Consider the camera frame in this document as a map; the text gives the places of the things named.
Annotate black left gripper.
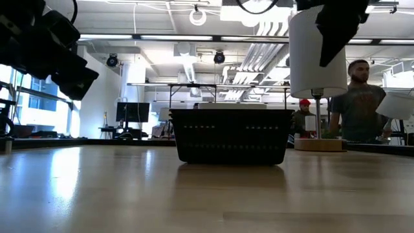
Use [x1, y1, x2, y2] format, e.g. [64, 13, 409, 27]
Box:
[0, 0, 100, 102]

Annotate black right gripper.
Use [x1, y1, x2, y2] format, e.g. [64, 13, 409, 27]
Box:
[295, 0, 371, 68]

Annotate black slotted plastic basket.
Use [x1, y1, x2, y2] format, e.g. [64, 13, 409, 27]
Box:
[168, 108, 295, 166]

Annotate white cylindrical bin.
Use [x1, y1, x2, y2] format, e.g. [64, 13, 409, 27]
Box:
[288, 4, 349, 153]

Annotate black ceiling spot lamp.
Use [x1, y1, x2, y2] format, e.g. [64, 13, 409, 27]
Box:
[213, 50, 226, 65]
[106, 52, 119, 69]

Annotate black computer monitor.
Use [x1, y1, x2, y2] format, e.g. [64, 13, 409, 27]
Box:
[115, 102, 151, 124]

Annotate person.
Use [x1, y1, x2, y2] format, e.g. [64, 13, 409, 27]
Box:
[327, 58, 393, 145]
[292, 98, 320, 139]

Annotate white conical lamp shade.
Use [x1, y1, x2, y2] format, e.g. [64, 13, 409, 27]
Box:
[375, 91, 414, 121]

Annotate small green plant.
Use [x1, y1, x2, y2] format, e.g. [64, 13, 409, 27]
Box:
[321, 129, 341, 140]

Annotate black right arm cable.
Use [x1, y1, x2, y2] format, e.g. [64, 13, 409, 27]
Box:
[235, 0, 280, 16]

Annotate black frame folding table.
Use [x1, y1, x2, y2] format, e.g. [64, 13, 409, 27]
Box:
[168, 83, 290, 111]

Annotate white hanging ring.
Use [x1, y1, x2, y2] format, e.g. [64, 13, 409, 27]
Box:
[188, 7, 208, 27]

